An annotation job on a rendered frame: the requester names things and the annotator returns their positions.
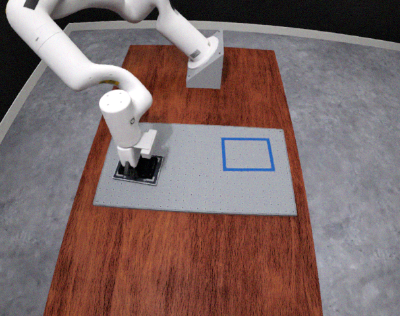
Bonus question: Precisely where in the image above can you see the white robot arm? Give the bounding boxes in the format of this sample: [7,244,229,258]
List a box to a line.
[6,0,218,159]

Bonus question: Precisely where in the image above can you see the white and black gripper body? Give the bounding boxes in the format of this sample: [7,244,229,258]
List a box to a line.
[117,146,142,168]

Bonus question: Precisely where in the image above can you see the black well plate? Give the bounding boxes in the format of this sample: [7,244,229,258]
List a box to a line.
[118,156,158,180]

